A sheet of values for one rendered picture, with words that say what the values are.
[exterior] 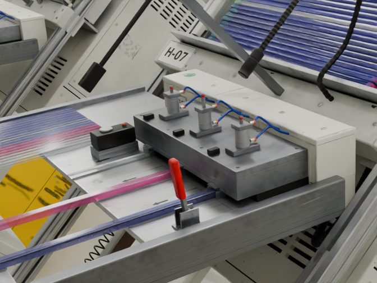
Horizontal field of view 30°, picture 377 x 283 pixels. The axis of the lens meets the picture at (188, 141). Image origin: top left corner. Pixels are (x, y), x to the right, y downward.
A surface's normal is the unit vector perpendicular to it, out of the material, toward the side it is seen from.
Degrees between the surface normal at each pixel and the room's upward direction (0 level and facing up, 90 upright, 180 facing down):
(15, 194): 90
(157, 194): 48
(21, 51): 90
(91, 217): 90
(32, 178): 90
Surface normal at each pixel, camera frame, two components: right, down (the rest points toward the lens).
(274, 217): 0.51, 0.27
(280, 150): -0.08, -0.93
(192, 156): -0.86, 0.25
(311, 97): -0.64, -0.52
